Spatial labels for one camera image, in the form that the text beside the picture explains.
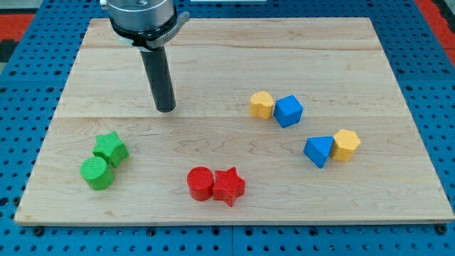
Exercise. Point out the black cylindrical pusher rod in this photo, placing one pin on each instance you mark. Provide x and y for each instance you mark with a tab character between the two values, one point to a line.
158	74

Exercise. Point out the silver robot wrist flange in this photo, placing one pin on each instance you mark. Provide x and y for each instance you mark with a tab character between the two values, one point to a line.
145	24

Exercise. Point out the yellow heart block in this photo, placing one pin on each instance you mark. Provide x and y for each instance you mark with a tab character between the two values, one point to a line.
261	105

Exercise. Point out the green star block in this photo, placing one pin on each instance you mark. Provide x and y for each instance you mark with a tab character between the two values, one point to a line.
110	148

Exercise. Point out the green cylinder block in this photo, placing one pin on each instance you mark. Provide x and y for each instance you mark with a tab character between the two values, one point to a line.
96	173

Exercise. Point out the red cylinder block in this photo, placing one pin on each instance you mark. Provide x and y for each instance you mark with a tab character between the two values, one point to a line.
200	183

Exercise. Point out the wooden board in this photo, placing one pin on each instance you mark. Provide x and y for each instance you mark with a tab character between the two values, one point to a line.
335	67

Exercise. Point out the blue cube block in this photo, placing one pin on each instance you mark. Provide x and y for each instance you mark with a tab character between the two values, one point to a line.
288	111

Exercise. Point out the red star block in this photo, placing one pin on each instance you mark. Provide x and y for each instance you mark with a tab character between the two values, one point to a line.
228	186

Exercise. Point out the blue triangle block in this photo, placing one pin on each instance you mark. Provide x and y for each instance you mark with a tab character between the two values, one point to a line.
318	149

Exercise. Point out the yellow hexagon block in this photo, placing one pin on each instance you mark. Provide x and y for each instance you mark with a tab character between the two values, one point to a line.
345	144

